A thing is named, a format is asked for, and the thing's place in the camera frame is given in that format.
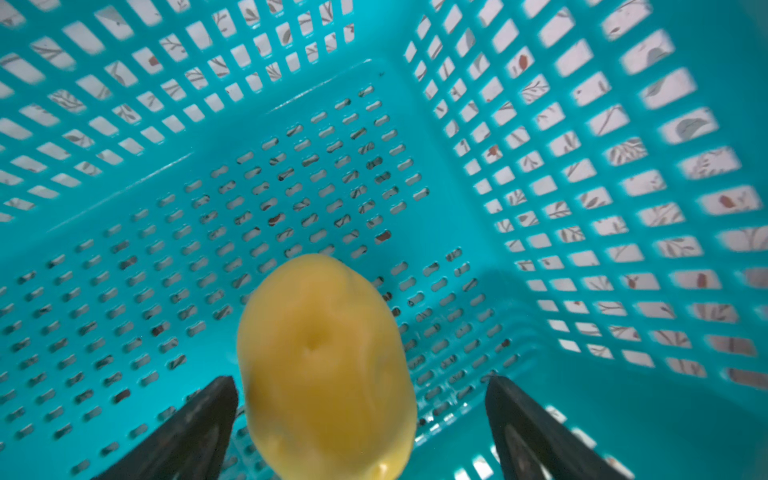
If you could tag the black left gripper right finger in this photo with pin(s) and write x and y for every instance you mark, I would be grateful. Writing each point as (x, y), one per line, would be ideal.
(530, 442)

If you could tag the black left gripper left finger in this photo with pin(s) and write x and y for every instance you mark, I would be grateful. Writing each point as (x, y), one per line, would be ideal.
(191, 444)

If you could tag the yellow green potato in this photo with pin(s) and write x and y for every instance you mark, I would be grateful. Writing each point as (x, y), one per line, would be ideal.
(325, 380)

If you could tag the teal plastic basket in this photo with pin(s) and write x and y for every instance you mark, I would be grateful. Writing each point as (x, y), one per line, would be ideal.
(570, 194)

